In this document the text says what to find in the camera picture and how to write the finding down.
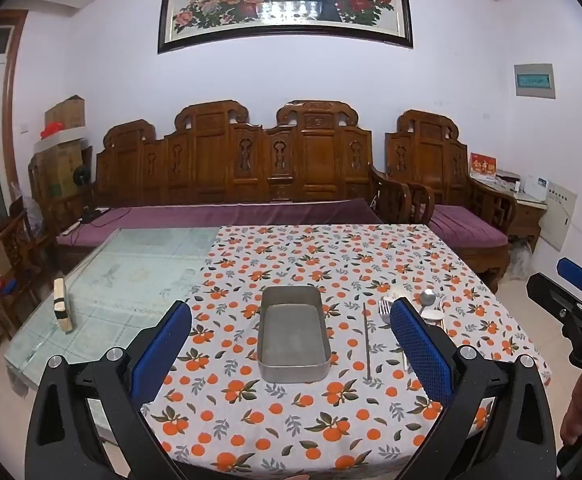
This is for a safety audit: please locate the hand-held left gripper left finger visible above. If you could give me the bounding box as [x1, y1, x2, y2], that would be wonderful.
[25, 300, 193, 480]

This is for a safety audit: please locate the white wall cabinet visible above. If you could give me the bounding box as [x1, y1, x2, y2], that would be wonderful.
[540, 190, 580, 252]

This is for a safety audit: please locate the wooden door frame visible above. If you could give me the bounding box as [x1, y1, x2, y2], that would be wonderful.
[0, 10, 30, 207]

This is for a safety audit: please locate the purple sofa cushion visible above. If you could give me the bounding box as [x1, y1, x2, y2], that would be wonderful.
[56, 198, 385, 249]

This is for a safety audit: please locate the grey wall electrical panel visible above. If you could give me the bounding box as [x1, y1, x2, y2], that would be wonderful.
[514, 62, 557, 100]

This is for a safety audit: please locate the large cardboard box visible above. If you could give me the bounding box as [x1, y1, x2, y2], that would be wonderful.
[28, 139, 93, 202]

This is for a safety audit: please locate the person's right hand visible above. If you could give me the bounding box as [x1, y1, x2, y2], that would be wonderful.
[560, 375, 582, 442]

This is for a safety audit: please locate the white tabletop device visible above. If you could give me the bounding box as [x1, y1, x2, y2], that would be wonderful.
[518, 174, 552, 202]

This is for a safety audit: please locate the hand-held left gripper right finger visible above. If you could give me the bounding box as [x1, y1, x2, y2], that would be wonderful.
[390, 297, 558, 480]

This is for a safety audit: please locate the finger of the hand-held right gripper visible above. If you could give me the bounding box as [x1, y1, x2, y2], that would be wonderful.
[557, 258, 582, 297]
[527, 272, 582, 321]

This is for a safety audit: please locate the wooden block with black band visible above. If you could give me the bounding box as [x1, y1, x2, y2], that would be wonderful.
[52, 277, 74, 334]

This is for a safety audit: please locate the wooden side chair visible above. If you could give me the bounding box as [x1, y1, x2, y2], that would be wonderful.
[0, 209, 48, 362]

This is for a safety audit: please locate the carved wooden sofa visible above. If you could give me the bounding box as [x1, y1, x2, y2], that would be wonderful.
[51, 99, 414, 263]

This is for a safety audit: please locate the orange fruit print tablecloth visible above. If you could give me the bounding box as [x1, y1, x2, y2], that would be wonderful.
[138, 224, 554, 477]

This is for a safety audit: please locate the framed floral painting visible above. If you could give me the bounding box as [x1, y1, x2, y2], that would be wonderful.
[157, 0, 415, 55]

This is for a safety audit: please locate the red gift box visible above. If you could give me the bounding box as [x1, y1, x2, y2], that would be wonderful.
[469, 153, 498, 181]

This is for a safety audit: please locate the rectangular metal tray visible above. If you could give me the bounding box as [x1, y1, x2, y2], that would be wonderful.
[257, 285, 332, 384]

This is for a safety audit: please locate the small cardboard box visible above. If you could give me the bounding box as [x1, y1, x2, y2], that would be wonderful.
[44, 95, 86, 131]

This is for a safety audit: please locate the purple armchair cushion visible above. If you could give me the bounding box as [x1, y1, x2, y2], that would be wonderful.
[428, 204, 511, 249]

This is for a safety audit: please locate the wooden side table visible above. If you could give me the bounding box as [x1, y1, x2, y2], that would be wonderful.
[493, 176, 550, 254]

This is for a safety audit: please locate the carved wooden armchair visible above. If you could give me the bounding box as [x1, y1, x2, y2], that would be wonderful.
[384, 109, 520, 294]

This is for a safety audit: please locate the clear plastic bag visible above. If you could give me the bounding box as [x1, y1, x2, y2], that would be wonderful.
[510, 239, 535, 281]
[10, 182, 43, 232]

